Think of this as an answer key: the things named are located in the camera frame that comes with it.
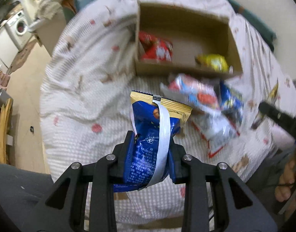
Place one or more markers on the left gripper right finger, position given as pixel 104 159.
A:
pixel 215 193

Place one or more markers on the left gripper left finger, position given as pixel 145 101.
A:
pixel 62 208

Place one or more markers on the gold brown snack packet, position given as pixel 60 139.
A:
pixel 265 106

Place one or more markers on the blue Lonely God chips bag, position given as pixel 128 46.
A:
pixel 231 103

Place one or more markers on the white red noodle snack bag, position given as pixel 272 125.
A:
pixel 216 130

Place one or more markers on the yellow snack bag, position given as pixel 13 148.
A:
pixel 213 61

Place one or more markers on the blue white shrimp snack bag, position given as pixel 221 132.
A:
pixel 190 91

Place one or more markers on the blue white ribbon snack bag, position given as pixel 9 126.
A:
pixel 156 120

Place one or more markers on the large red milk candy bag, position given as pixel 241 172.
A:
pixel 155 48

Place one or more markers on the person's right hand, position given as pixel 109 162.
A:
pixel 286 181

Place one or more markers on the checkered cartoon duvet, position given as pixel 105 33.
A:
pixel 85 95

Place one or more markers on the brown cardboard box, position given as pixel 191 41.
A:
pixel 191 33

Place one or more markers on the brown door mat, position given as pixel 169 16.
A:
pixel 22 56

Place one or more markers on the white washing machine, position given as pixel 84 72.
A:
pixel 18 30

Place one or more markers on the teal pillow by wall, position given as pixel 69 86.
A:
pixel 265 31

